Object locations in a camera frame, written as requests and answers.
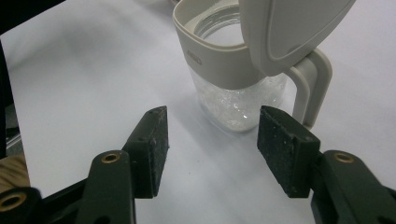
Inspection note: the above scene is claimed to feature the white paper sheet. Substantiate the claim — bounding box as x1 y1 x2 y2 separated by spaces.
0 0 396 224

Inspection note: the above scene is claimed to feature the white lidded jar with handle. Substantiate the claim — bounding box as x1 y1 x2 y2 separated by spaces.
172 0 358 133

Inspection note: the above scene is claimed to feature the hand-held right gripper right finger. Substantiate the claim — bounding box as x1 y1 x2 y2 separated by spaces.
257 105 321 199

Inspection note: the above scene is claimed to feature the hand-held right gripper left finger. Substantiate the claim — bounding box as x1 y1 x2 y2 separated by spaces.
121 105 171 200

